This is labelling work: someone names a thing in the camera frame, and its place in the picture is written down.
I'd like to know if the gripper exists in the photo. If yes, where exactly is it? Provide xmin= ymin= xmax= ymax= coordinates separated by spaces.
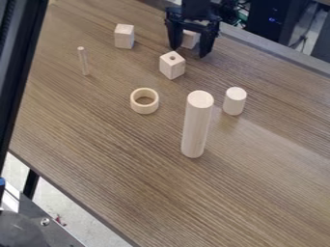
xmin=163 ymin=7 xmax=224 ymax=59

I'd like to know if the wooden cube with hole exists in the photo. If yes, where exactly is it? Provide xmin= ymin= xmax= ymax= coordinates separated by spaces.
xmin=158 ymin=50 xmax=187 ymax=81

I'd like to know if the plain wooden cube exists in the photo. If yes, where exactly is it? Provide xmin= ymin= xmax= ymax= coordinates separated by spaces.
xmin=113 ymin=23 xmax=137 ymax=50

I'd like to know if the small wooden block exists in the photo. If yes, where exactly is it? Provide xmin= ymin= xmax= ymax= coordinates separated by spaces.
xmin=179 ymin=29 xmax=202 ymax=50

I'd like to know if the short wooden cylinder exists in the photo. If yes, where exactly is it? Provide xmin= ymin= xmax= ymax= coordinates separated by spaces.
xmin=221 ymin=86 xmax=249 ymax=117

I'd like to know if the tall wooden cylinder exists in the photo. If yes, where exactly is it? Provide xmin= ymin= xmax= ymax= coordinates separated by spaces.
xmin=179 ymin=90 xmax=216 ymax=159

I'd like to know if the black computer tower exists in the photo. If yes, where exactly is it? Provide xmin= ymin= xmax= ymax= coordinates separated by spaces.
xmin=244 ymin=0 xmax=313 ymax=46

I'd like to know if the thin wooden dowel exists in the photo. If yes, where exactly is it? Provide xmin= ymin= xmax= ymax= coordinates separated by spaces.
xmin=75 ymin=45 xmax=92 ymax=77

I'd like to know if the wooden ring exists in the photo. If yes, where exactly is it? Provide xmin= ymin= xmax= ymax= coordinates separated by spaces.
xmin=128 ymin=87 xmax=161 ymax=116

